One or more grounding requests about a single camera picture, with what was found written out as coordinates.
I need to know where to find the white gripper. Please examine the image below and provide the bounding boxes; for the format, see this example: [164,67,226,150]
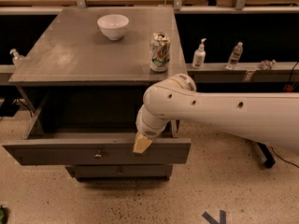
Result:
[133,105,169,154]

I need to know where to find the grey top drawer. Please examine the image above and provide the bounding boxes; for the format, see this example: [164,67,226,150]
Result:
[3,95,191,167]

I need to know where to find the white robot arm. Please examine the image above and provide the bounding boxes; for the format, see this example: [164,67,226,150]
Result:
[134,74,299,154]

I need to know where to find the grey drawer cabinet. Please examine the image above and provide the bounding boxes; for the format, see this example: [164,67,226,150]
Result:
[9,7,187,179]

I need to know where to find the crushed soda can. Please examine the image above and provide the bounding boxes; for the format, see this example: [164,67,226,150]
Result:
[149,32,170,72]

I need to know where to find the white pump lotion bottle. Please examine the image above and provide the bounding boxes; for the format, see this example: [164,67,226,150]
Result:
[192,38,206,68]

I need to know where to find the white ceramic bowl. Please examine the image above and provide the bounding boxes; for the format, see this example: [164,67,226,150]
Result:
[97,14,129,40]

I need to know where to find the black wheeled stand base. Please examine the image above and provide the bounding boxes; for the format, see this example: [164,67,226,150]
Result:
[255,143,276,169]

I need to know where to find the clear plastic water bottle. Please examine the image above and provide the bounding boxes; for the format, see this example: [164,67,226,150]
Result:
[226,42,243,70]

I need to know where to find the crumpled plastic wrapper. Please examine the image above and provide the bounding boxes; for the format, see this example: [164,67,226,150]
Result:
[260,60,277,70]

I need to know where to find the clear pump sanitizer bottle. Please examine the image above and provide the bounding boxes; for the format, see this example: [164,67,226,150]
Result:
[9,49,24,67]

